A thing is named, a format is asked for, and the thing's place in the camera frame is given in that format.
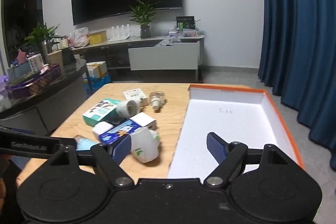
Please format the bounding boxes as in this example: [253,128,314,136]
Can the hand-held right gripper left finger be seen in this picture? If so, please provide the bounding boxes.
[49,134,134,188]

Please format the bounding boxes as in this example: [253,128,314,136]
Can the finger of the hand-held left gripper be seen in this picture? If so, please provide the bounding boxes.
[0,126,36,135]

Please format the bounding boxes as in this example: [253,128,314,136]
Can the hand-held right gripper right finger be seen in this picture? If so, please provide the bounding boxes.
[203,132,297,188]

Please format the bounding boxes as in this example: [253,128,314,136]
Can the blue cartoon print box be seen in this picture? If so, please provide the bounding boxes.
[99,119,137,147]

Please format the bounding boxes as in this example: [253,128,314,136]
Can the white box with orange rim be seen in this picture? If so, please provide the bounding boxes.
[167,84,305,179]

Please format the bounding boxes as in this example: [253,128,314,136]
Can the black charger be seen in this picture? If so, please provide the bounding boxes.
[106,116,124,126]

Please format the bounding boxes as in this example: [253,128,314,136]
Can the white rounded charger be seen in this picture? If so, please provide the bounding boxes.
[92,122,113,136]

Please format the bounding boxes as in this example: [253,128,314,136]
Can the white cube adapter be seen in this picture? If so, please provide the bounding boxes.
[130,112,157,131]

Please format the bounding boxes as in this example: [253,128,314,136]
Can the teal bandage box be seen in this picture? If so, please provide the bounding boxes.
[82,98,122,127]

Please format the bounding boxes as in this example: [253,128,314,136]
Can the white labelled carton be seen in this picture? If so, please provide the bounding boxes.
[123,89,148,107]

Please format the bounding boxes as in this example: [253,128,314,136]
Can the clear glass refill bottle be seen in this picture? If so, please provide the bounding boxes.
[149,91,167,110]

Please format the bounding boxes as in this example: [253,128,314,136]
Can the purple patterned tray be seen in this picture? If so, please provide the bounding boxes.
[5,63,62,100]

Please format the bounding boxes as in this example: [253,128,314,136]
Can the white medicine box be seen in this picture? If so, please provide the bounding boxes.
[28,53,44,73]

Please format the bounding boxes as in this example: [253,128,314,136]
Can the blue water bottle pack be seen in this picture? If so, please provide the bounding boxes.
[83,74,112,96]

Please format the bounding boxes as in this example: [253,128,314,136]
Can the pink paper item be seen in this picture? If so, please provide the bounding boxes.
[17,51,28,65]

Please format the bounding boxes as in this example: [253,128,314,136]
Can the black round side table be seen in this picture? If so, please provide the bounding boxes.
[0,63,90,140]

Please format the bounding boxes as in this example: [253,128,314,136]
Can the plant in steel cup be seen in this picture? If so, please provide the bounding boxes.
[24,22,65,64]

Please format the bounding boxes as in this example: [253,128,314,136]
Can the white and yellow cardboard box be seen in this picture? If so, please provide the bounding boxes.
[86,61,108,79]

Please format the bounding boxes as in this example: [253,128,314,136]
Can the television cabinet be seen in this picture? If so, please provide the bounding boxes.
[71,34,206,83]

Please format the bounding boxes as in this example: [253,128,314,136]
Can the white cabinet drawer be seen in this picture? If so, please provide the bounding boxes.
[128,42,200,71]

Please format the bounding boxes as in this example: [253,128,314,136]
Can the white plastic bag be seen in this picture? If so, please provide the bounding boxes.
[69,27,90,47]

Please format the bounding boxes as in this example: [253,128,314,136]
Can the white router with antennas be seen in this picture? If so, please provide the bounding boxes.
[108,25,132,42]

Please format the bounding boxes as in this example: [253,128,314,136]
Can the clear bags in drawer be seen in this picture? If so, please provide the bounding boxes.
[154,39,181,47]

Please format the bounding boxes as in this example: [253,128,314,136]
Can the clear plastic storage boxes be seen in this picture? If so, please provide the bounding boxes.
[168,29,199,38]

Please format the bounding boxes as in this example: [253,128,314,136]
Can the potted plant in dark vase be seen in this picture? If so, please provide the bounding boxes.
[128,0,161,39]

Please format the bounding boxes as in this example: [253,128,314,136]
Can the black and green box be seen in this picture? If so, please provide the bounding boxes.
[176,16,196,30]

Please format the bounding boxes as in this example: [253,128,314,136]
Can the blue curtain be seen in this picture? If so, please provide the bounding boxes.
[258,0,336,161]

